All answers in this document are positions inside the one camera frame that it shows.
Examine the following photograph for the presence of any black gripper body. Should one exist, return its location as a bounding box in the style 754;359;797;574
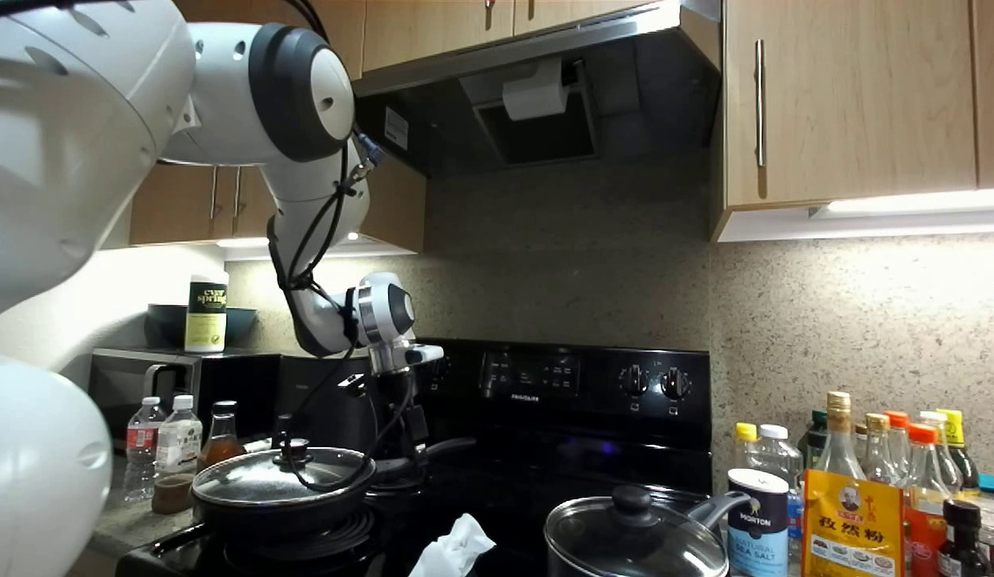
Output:
350;364;437;439

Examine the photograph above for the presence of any black pan with lid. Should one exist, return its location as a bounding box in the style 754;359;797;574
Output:
190;434;379;509

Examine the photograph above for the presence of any black frying pan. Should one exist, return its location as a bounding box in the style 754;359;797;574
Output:
190;429;479;541

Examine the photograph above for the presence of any black electric stove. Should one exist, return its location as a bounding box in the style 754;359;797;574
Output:
115;335;734;577

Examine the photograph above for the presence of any black stove knob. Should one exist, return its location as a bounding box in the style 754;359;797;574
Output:
615;364;651;401
656;364;696;403

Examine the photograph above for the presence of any black air fryer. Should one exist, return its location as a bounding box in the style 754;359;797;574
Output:
267;349;379;458

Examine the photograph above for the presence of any white crumpled cloth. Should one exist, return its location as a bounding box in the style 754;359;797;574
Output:
408;509;500;577

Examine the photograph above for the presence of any dark countertop appliance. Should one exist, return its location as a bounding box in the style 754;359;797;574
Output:
85;348;281;443

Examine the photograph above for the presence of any dark teal bowl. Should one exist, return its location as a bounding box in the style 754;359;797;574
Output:
143;302;259;352

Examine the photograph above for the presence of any brown sauce bottle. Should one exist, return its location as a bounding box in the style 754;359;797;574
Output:
200;397;247;471

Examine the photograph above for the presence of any green canister white lid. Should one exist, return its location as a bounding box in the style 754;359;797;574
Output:
182;269;229;355

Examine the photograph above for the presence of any white light strip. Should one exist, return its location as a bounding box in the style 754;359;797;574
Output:
716;185;994;248
211;232;418;268

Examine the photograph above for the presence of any clear water bottle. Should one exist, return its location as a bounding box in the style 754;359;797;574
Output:
150;392;207;515

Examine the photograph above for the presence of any glass pot lid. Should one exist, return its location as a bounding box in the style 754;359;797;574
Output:
541;482;731;577

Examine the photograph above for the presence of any red label water bottle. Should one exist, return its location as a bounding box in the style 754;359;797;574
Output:
121;395;162;507

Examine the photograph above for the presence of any black pot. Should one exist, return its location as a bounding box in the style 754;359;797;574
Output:
541;487;754;577

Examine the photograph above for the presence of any yellow cap clear bottle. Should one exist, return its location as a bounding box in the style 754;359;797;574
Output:
726;419;763;476

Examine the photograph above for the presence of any white roll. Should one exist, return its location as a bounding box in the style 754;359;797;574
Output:
500;59;572;127

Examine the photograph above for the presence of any blue salt canister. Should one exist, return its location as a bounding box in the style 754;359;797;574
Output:
725;465;795;577

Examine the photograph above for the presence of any white cap clear bottle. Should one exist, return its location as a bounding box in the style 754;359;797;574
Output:
754;419;806;577

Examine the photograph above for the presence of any short wooden cabinet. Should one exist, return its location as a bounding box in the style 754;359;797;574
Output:
358;0;681;76

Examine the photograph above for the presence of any dark green bottle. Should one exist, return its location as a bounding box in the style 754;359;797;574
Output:
797;409;834;476

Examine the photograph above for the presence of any steel range hood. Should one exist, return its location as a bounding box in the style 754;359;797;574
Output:
336;0;726;184

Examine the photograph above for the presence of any yellow label bottle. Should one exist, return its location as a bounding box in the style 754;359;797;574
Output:
801;387;906;577

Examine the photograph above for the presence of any tan cap bottle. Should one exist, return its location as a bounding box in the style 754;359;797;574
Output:
859;412;893;487

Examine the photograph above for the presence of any orange cap bottle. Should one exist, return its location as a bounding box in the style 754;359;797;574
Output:
881;409;914;484

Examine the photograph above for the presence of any cream cap bottle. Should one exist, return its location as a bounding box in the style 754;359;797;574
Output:
915;409;956;492

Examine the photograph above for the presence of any yellow cap green bottle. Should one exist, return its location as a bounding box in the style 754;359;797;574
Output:
938;409;983;493

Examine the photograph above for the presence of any small black cap bottle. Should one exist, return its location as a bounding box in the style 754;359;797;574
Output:
935;498;994;577

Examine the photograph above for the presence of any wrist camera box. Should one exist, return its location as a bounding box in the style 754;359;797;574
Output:
402;338;448;373

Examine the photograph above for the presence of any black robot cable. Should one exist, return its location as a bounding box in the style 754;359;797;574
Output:
263;0;427;498

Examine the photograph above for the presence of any long metal cabinet handle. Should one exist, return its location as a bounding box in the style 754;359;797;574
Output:
749;40;769;201

